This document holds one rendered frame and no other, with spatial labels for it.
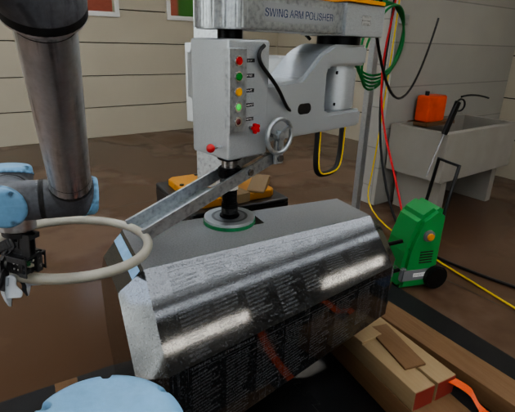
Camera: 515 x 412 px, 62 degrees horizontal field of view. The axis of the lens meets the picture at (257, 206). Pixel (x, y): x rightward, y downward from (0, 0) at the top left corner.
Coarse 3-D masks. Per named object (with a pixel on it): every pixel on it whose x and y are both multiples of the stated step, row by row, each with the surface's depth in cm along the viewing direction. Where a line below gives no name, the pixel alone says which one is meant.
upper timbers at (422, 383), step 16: (384, 320) 220; (400, 336) 209; (352, 352) 210; (368, 352) 199; (384, 352) 198; (416, 352) 198; (368, 368) 201; (384, 368) 190; (400, 368) 188; (416, 368) 190; (432, 368) 189; (384, 384) 192; (400, 384) 183; (416, 384) 179; (432, 384) 180; (448, 384) 185; (416, 400) 177
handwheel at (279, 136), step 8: (272, 120) 159; (280, 120) 161; (288, 120) 164; (288, 128) 166; (272, 136) 165; (280, 136) 162; (280, 144) 165; (288, 144) 168; (272, 152) 163; (280, 152) 166
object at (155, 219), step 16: (240, 160) 182; (272, 160) 179; (208, 176) 172; (240, 176) 169; (176, 192) 163; (192, 192) 168; (208, 192) 159; (224, 192) 165; (160, 208) 160; (176, 208) 152; (192, 208) 156; (144, 224) 155; (160, 224) 148
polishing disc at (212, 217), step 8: (216, 208) 186; (240, 208) 186; (208, 216) 178; (216, 216) 178; (240, 216) 179; (248, 216) 179; (216, 224) 170; (224, 224) 170; (232, 224) 170; (240, 224) 171; (248, 224) 173
